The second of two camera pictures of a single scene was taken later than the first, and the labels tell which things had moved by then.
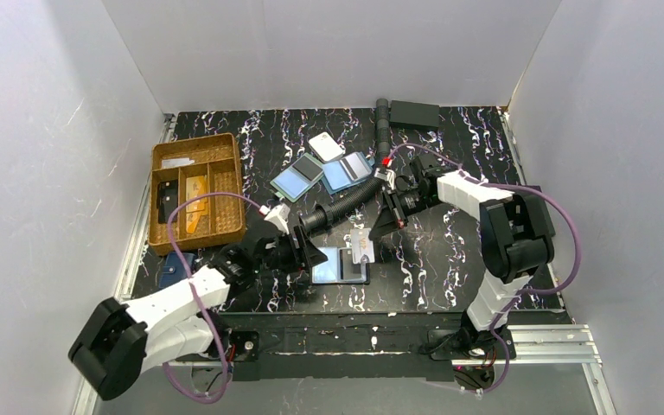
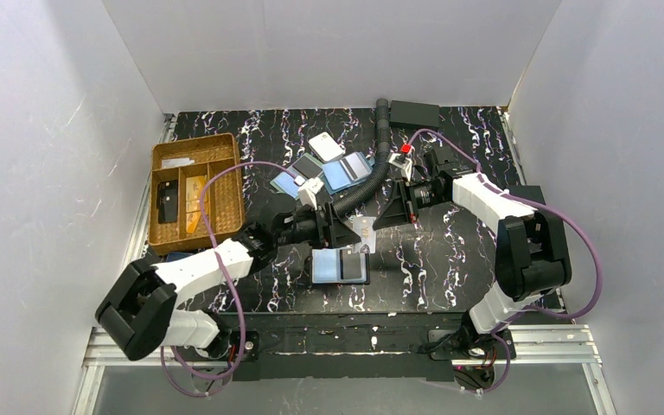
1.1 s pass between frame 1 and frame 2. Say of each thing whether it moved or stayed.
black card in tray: stayed
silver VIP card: moved
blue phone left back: stayed
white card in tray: stayed
